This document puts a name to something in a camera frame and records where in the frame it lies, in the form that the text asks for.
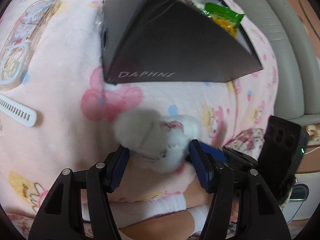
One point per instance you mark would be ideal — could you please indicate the pink printed blanket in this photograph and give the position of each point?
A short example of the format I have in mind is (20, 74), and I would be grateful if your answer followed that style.
(62, 142)

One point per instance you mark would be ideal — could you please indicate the grey padded headboard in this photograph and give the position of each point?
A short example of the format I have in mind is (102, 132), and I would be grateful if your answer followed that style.
(287, 55)

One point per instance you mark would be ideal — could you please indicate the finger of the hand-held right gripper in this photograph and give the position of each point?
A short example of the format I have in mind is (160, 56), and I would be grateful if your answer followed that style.
(215, 153)

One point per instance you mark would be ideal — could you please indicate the white plush toy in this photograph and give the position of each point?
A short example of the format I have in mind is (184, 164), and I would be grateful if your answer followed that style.
(140, 130)

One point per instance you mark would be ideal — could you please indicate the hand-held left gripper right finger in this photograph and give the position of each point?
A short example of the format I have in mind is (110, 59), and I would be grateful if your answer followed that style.
(201, 170)

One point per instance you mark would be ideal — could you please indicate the pink printed pajamas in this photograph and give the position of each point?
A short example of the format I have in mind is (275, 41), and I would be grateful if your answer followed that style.
(247, 137)

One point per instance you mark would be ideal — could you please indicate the white sock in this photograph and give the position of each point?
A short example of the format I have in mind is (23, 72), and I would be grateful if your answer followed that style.
(198, 217)
(155, 206)

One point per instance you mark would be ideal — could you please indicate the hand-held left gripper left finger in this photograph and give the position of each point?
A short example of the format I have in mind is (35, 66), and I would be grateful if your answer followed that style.
(117, 172)

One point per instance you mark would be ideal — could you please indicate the black shoe box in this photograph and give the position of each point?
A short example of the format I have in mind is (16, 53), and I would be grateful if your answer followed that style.
(162, 42)

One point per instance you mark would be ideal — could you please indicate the clear printed phone case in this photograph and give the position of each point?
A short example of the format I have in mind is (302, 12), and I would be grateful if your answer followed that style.
(27, 30)

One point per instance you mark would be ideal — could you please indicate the green snack packet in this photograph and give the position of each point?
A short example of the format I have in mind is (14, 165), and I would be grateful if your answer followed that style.
(220, 11)

